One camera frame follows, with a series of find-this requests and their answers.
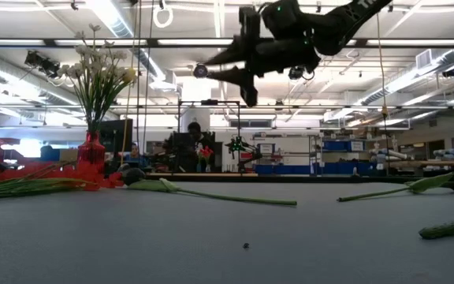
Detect black aluminium table frame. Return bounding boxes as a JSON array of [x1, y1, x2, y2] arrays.
[[143, 173, 421, 183]]

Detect yellow artificial tulip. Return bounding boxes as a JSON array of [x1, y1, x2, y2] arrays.
[[92, 67, 138, 133]]

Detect dark purple artificial tulip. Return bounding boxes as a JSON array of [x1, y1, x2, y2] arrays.
[[121, 167, 298, 207], [337, 169, 454, 203]]

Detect black background monitor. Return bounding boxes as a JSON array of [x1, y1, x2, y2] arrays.
[[99, 118, 134, 154]]

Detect person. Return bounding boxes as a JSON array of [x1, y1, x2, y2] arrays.
[[39, 144, 56, 163], [169, 121, 217, 174], [123, 142, 151, 170]]

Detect blue barrier panel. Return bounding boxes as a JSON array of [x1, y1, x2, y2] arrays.
[[255, 163, 370, 177]]

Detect small red flower bunch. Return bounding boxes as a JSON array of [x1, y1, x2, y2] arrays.
[[0, 157, 125, 199]]

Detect large red flower bunch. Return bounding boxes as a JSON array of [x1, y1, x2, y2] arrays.
[[419, 174, 454, 241]]

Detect black overhead frame beam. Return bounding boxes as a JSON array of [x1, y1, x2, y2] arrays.
[[0, 37, 454, 49]]

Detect white artificial flower bunch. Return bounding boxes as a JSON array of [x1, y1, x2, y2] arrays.
[[84, 39, 133, 134], [56, 23, 112, 134]]

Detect red glass vase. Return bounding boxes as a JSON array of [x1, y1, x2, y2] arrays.
[[76, 131, 106, 174]]

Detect white hanging ring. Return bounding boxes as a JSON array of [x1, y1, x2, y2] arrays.
[[151, 2, 175, 29]]

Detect background red flowers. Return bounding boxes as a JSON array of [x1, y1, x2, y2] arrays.
[[197, 144, 215, 174]]

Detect black frame stand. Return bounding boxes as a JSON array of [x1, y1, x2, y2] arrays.
[[177, 99, 242, 174]]

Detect black ceiling-mounted device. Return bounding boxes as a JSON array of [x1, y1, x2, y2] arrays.
[[24, 50, 61, 79]]

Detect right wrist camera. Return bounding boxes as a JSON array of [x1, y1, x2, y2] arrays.
[[237, 6, 262, 40]]

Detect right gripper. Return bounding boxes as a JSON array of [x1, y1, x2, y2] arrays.
[[205, 37, 322, 107]]

